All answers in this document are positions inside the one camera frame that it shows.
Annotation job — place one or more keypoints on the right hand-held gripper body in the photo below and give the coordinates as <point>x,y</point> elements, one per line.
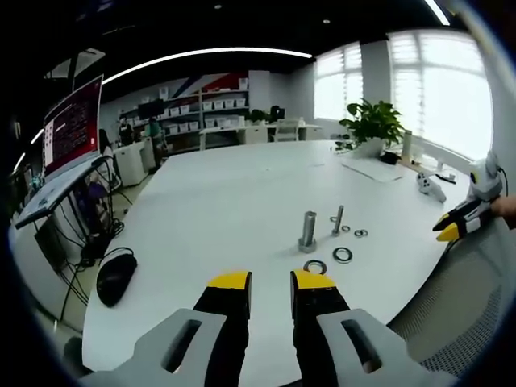
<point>485,177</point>

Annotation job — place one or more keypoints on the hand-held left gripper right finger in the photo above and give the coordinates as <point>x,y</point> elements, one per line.
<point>318,318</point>

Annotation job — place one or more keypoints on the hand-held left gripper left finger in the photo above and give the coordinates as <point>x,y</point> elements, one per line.
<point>225,322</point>

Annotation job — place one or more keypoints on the large metal washer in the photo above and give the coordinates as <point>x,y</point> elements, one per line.
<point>315,267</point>
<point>342,254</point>

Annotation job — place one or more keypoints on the thick threaded stud bolt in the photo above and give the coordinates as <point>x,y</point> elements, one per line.
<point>309,231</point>

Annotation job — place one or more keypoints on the thin threaded stud bolt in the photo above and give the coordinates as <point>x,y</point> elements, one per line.
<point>338,221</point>

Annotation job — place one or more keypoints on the person's right hand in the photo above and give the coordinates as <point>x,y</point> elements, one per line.
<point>506,211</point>

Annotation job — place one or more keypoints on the white game controller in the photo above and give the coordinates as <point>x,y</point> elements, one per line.
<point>429,183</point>

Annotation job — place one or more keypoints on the grey mesh office chair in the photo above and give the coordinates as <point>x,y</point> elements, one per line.
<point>451,298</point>

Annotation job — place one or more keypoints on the white bottle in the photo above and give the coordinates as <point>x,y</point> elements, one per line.
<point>407,146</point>

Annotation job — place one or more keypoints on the white keyboard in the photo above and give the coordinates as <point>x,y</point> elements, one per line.
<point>373,169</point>

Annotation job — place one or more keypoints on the black computer mouse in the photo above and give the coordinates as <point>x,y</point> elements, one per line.
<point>117,278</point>

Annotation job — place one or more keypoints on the green potted plant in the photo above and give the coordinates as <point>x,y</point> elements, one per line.
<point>375,123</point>

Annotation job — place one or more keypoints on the white cabinet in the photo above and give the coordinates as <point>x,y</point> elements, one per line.
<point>131,163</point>

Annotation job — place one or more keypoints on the white office chair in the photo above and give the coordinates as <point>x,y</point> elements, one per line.
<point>286,130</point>

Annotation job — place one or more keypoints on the white background desk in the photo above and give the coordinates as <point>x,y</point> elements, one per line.
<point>258,131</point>

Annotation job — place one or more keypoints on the grey monitor stand tray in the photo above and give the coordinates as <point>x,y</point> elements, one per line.
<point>56,189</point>

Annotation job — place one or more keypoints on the shelf with white bins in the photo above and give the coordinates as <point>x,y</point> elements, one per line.
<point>201,106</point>

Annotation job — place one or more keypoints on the computer monitor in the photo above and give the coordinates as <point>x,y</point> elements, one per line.
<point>72,125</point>

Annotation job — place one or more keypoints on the curved ceiling light strip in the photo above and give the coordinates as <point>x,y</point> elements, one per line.
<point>201,56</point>

